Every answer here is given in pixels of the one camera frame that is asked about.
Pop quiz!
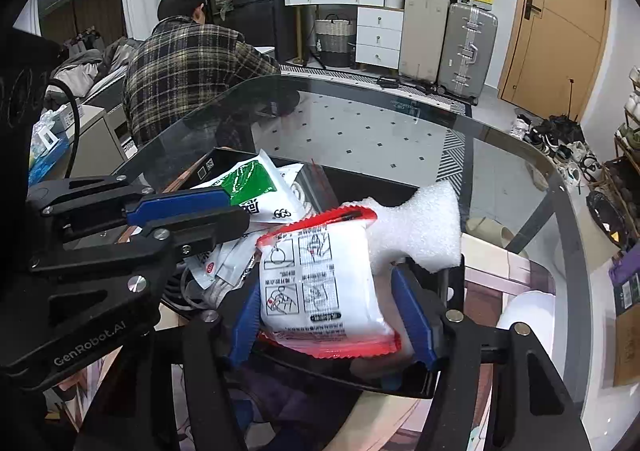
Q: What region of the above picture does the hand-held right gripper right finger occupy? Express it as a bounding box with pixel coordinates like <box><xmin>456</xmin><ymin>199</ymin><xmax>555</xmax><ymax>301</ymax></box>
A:
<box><xmin>390</xmin><ymin>265</ymin><xmax>593</xmax><ymax>451</ymax></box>

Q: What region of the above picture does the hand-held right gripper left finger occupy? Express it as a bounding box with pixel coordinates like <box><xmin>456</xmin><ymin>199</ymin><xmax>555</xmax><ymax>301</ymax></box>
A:
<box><xmin>172</xmin><ymin>276</ymin><xmax>266</xmax><ymax>451</ymax></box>

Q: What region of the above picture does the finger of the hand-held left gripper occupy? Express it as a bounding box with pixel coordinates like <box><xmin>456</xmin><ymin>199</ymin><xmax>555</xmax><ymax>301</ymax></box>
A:
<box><xmin>30</xmin><ymin>207</ymin><xmax>251</xmax><ymax>274</ymax></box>
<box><xmin>27</xmin><ymin>175</ymin><xmax>233</xmax><ymax>242</ymax></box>

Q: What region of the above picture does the green and white packet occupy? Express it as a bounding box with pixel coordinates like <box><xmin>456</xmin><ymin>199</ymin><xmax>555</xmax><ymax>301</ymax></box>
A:
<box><xmin>192</xmin><ymin>150</ymin><xmax>308</xmax><ymax>227</ymax></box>

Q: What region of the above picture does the red and white packet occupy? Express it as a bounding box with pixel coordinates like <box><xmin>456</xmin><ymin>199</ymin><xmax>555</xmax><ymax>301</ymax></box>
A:
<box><xmin>255</xmin><ymin>206</ymin><xmax>403</xmax><ymax>359</ymax></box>

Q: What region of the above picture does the white foam piece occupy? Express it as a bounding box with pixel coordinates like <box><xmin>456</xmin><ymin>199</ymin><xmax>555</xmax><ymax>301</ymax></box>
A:
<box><xmin>340</xmin><ymin>180</ymin><xmax>463</xmax><ymax>274</ymax></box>

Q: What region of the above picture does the black cardboard box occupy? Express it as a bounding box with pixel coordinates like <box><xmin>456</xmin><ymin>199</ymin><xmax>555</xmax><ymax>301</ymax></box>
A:
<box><xmin>175</xmin><ymin>146</ymin><xmax>466</xmax><ymax>399</ymax></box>

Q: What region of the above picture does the white sachet red label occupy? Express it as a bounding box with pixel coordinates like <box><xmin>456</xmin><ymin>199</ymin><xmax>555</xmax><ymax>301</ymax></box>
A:
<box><xmin>192</xmin><ymin>231</ymin><xmax>261</xmax><ymax>289</ymax></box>

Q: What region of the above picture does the grey cabinet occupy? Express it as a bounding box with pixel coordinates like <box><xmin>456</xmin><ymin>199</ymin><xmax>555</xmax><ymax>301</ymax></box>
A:
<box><xmin>65</xmin><ymin>101</ymin><xmax>136</xmax><ymax>177</ymax></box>

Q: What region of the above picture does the beige slipper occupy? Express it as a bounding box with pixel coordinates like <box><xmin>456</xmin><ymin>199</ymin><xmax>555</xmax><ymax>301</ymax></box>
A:
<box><xmin>465</xmin><ymin>217</ymin><xmax>516</xmax><ymax>249</ymax></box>

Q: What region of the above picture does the pile of clothes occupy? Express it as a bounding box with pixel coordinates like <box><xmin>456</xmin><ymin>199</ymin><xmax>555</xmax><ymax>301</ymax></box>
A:
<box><xmin>45</xmin><ymin>34</ymin><xmax>143</xmax><ymax>102</ymax></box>

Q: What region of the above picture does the dark green box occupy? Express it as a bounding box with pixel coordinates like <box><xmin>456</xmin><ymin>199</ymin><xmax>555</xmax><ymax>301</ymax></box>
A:
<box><xmin>614</xmin><ymin>276</ymin><xmax>640</xmax><ymax>317</ymax></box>

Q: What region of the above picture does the brown cardboard box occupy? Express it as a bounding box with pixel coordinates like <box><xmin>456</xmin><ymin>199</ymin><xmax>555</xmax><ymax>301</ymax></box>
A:
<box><xmin>612</xmin><ymin>301</ymin><xmax>640</xmax><ymax>387</ymax></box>

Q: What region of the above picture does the pile of shoes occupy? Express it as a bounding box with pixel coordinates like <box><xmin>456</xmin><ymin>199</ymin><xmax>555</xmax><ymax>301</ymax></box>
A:
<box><xmin>510</xmin><ymin>114</ymin><xmax>606</xmax><ymax>187</ymax></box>

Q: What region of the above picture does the purple bag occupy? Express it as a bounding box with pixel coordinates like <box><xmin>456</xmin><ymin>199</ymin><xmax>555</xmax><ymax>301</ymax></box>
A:
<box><xmin>607</xmin><ymin>241</ymin><xmax>640</xmax><ymax>292</ymax></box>

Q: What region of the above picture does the woven basket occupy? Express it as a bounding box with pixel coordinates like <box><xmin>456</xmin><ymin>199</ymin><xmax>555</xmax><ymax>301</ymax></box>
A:
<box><xmin>314</xmin><ymin>16</ymin><xmax>356</xmax><ymax>68</ymax></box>

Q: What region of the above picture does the black umbrella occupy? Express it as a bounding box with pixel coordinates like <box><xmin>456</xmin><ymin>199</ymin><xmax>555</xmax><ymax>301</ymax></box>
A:
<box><xmin>547</xmin><ymin>78</ymin><xmax>586</xmax><ymax>142</ymax></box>

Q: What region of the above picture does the wooden shoe rack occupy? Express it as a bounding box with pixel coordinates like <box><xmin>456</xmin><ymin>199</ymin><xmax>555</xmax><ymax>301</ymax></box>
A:
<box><xmin>585</xmin><ymin>66</ymin><xmax>640</xmax><ymax>252</ymax></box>

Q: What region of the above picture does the white dresser desk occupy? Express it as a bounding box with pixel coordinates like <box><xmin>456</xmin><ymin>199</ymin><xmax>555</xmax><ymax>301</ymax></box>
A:
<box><xmin>280</xmin><ymin>0</ymin><xmax>406</xmax><ymax>69</ymax></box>

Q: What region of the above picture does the silver suitcase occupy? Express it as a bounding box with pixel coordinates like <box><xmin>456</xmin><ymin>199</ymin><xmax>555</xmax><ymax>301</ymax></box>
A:
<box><xmin>437</xmin><ymin>2</ymin><xmax>499</xmax><ymax>99</ymax></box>

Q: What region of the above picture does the beige suitcase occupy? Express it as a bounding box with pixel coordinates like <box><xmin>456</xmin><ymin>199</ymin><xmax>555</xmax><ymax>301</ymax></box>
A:
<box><xmin>398</xmin><ymin>0</ymin><xmax>451</xmax><ymax>84</ymax></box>

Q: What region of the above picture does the wooden door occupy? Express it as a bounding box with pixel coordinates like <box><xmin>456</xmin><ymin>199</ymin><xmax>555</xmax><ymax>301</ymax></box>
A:
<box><xmin>497</xmin><ymin>0</ymin><xmax>612</xmax><ymax>119</ymax></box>

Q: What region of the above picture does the black cable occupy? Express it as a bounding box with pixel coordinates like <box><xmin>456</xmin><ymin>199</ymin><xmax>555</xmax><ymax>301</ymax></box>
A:
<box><xmin>47</xmin><ymin>78</ymin><xmax>83</xmax><ymax>179</ymax></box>

